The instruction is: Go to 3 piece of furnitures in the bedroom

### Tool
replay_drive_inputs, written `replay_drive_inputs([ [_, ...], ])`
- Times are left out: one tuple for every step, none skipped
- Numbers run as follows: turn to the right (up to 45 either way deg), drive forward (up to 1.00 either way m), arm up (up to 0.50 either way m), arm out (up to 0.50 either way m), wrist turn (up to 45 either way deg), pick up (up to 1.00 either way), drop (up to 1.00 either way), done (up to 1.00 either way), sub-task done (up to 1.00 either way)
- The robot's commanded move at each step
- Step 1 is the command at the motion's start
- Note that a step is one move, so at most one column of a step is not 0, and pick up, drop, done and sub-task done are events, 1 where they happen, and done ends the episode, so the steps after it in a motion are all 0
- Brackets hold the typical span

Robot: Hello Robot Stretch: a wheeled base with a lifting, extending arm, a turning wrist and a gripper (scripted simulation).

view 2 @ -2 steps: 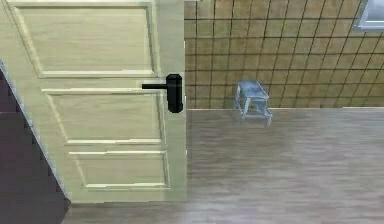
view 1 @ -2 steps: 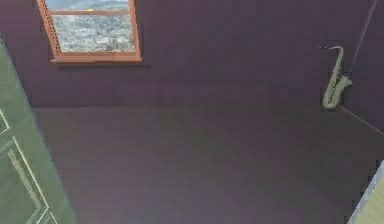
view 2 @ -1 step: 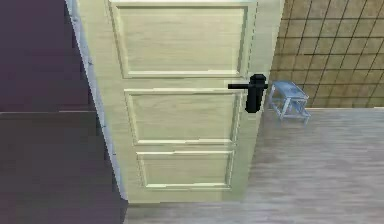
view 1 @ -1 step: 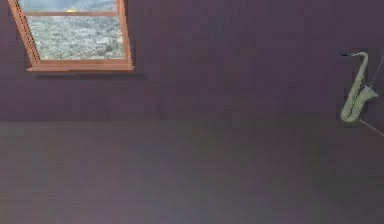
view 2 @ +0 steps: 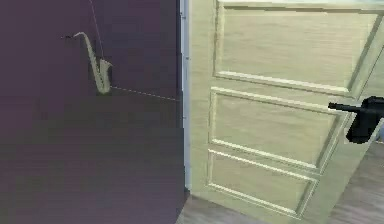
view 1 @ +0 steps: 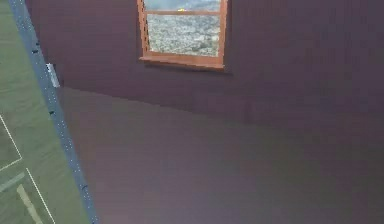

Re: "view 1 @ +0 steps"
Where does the orange wooden framed window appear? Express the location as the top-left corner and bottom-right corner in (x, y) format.
(136, 0), (229, 70)

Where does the grey door handle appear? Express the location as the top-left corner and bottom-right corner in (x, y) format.
(45, 62), (61, 89)

